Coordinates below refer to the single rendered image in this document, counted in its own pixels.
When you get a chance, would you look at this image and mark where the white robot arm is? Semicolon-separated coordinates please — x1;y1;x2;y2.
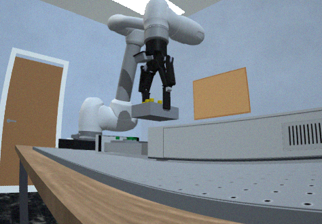
71;0;204;141

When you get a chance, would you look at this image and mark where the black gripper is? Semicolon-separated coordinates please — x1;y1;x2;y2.
139;39;176;110

